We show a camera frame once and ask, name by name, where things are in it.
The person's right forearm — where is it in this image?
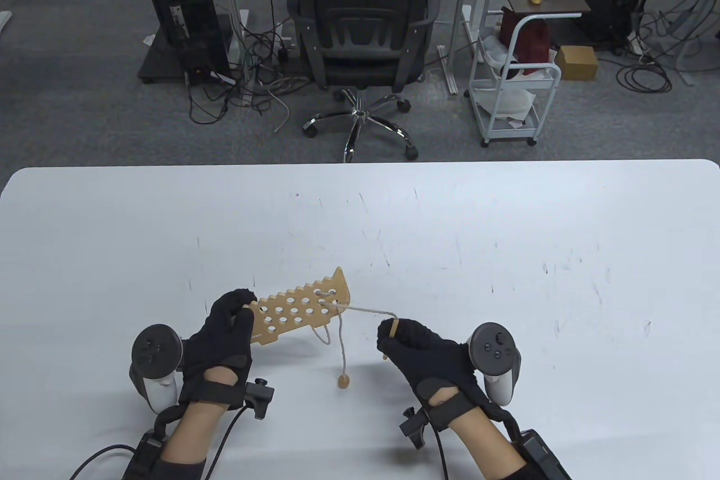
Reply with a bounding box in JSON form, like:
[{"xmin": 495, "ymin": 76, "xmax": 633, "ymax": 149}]
[{"xmin": 450, "ymin": 404, "xmax": 529, "ymax": 480}]

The black mesh office chair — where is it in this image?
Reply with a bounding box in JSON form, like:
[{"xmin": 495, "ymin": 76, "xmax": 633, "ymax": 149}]
[{"xmin": 286, "ymin": 0, "xmax": 441, "ymax": 163}]

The black looped pack cable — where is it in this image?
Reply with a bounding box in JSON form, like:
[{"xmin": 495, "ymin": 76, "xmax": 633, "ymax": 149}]
[{"xmin": 70, "ymin": 445, "xmax": 136, "ymax": 480}]

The person's right hand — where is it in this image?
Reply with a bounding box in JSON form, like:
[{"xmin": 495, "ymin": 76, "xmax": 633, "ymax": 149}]
[{"xmin": 376, "ymin": 318, "xmax": 490, "ymax": 430}]

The white crumpled paper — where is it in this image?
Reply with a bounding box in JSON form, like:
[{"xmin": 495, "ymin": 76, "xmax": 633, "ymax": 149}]
[{"xmin": 475, "ymin": 87, "xmax": 535, "ymax": 120}]

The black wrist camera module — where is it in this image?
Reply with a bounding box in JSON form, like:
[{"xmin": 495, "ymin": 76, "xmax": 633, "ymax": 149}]
[
  {"xmin": 399, "ymin": 407, "xmax": 431, "ymax": 450},
  {"xmin": 245, "ymin": 379, "xmax": 275, "ymax": 420}
]

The black and white tracking controller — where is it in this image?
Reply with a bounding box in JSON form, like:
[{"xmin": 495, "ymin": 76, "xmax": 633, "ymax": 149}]
[
  {"xmin": 467, "ymin": 322, "xmax": 521, "ymax": 406},
  {"xmin": 129, "ymin": 324, "xmax": 184, "ymax": 414}
]

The black computer tower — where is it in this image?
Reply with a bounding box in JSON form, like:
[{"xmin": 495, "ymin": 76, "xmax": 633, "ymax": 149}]
[{"xmin": 151, "ymin": 0, "xmax": 236, "ymax": 88}]

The person's left hand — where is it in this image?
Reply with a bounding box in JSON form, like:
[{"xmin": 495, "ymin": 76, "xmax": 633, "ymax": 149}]
[{"xmin": 179, "ymin": 289, "xmax": 258, "ymax": 407}]

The coiled black floor cable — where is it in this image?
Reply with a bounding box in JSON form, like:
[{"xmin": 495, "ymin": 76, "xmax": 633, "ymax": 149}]
[{"xmin": 616, "ymin": 61, "xmax": 673, "ymax": 93}]

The black glove cable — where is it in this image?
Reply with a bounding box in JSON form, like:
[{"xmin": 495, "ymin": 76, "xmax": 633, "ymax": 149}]
[{"xmin": 155, "ymin": 404, "xmax": 186, "ymax": 438}]

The dark red bag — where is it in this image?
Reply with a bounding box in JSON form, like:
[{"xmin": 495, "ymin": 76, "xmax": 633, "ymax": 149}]
[{"xmin": 499, "ymin": 7, "xmax": 553, "ymax": 74}]

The white rolling cart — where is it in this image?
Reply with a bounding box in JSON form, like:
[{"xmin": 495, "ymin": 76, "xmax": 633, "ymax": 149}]
[{"xmin": 466, "ymin": 5, "xmax": 562, "ymax": 149}]

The beige lacing rope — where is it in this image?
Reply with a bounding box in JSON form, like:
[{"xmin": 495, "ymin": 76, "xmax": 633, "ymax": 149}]
[{"xmin": 312, "ymin": 289, "xmax": 397, "ymax": 379}]

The person's left forearm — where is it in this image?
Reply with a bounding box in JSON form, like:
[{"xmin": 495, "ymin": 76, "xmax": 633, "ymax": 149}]
[{"xmin": 162, "ymin": 367, "xmax": 242, "ymax": 480}]

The white floor cable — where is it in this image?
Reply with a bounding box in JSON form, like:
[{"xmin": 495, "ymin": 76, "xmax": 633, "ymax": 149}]
[{"xmin": 267, "ymin": 80, "xmax": 290, "ymax": 133}]

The tangle of black cables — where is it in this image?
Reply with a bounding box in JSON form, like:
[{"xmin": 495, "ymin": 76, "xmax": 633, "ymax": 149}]
[{"xmin": 188, "ymin": 7, "xmax": 316, "ymax": 126}]

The black forearm strapped pack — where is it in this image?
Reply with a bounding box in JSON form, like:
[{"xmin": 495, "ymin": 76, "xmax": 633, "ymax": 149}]
[
  {"xmin": 121, "ymin": 429, "xmax": 165, "ymax": 480},
  {"xmin": 517, "ymin": 429, "xmax": 572, "ymax": 480}
]

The wooden crocodile lacing toy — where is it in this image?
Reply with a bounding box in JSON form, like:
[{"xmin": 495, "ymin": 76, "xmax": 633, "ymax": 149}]
[{"xmin": 247, "ymin": 266, "xmax": 352, "ymax": 347}]

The brown cardboard box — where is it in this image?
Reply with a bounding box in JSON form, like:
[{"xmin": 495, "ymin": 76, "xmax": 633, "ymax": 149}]
[{"xmin": 556, "ymin": 46, "xmax": 599, "ymax": 80}]

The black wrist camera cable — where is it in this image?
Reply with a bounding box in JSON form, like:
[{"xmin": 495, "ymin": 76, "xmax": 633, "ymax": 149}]
[
  {"xmin": 432, "ymin": 428, "xmax": 451, "ymax": 480},
  {"xmin": 207, "ymin": 407, "xmax": 248, "ymax": 480}
]

